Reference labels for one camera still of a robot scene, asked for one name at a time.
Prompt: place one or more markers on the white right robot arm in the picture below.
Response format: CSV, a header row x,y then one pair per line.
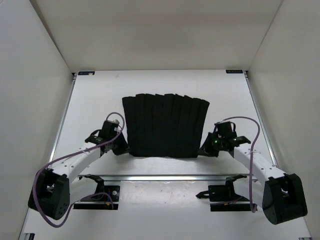
x,y
279,194

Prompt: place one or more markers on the blue label sticker right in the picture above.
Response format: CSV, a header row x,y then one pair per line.
x,y
234,71

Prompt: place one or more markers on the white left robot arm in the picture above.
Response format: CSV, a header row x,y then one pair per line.
x,y
58,185

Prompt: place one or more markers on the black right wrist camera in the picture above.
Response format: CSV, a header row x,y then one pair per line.
x,y
226,129

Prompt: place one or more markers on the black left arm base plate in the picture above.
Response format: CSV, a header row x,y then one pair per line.
x,y
92,192

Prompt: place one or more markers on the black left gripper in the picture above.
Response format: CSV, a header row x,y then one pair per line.
x,y
124,148

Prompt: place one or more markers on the blue label sticker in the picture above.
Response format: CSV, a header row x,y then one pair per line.
x,y
234,71
86,73

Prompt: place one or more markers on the blue label sticker left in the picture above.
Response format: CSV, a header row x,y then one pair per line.
x,y
86,73

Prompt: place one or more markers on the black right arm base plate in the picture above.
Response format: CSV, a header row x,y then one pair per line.
x,y
223,198

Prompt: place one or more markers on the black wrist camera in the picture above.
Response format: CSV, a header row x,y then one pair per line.
x,y
109,130
226,129

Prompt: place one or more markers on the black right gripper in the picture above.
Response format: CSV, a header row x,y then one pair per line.
x,y
205,149

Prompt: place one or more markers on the black pleated skirt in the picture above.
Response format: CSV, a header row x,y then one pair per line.
x,y
168,125

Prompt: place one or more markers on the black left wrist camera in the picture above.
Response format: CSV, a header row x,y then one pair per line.
x,y
109,130

